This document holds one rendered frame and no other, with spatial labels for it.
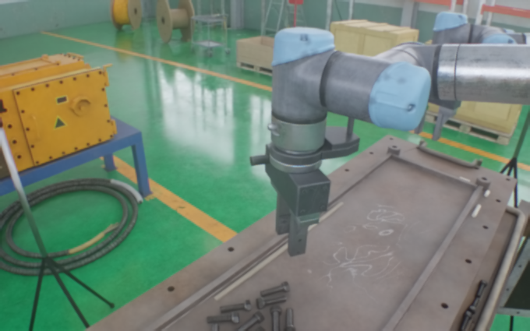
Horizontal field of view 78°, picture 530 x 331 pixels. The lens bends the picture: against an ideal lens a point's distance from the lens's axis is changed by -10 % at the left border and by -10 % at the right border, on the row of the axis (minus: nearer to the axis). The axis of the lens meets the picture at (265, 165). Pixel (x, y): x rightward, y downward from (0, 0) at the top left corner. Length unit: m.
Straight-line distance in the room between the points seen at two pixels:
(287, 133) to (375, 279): 0.38
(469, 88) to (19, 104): 2.61
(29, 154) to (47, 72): 0.60
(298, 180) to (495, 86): 0.27
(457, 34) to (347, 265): 0.60
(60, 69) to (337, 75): 2.64
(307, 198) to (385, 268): 0.34
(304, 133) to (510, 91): 0.26
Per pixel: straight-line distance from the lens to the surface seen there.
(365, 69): 0.41
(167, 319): 0.65
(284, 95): 0.45
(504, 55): 0.51
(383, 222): 0.89
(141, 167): 3.35
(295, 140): 0.47
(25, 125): 2.82
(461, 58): 0.51
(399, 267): 0.78
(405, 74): 0.41
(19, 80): 2.87
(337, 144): 0.51
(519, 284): 1.73
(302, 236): 0.57
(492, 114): 5.44
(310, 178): 0.48
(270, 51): 7.12
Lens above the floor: 1.88
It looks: 29 degrees down
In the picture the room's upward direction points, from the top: 1 degrees clockwise
